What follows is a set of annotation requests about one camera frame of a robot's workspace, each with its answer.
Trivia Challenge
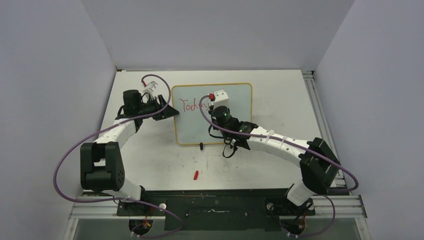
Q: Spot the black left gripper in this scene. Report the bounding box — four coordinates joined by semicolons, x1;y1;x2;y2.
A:
137;95;179;121

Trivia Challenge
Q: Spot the yellow framed whiteboard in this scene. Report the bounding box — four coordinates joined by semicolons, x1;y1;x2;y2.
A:
170;82;254;147

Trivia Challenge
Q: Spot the red marker cap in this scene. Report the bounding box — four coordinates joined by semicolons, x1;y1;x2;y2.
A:
193;170;199;180

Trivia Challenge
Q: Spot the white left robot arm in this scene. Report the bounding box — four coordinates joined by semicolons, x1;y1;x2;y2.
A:
80;89;180;216

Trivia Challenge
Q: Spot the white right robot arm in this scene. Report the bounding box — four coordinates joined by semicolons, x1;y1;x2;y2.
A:
208;106;340;214

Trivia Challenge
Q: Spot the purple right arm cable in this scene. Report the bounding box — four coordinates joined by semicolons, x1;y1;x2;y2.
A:
198;94;360;239

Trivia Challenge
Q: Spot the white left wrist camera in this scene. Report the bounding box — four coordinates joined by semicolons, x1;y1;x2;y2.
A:
142;81;158;98

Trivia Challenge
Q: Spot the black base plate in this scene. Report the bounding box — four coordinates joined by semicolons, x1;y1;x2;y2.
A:
116;188;316;232

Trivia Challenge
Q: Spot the aluminium right side rail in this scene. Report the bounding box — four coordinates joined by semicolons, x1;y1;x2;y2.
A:
301;70;347;186

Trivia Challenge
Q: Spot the aluminium front frame rail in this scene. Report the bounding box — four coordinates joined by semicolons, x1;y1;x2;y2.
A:
69;195;371;240

